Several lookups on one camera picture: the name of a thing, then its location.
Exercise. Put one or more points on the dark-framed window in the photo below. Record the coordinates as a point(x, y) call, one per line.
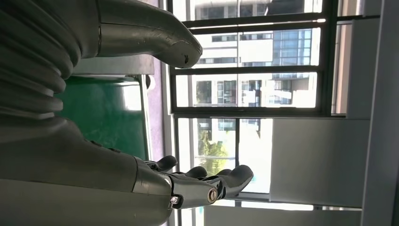
point(249, 70)

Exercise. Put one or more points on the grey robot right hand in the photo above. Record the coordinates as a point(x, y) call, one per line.
point(62, 174)

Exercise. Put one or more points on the silver conveyor side rail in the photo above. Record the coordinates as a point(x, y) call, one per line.
point(144, 124)

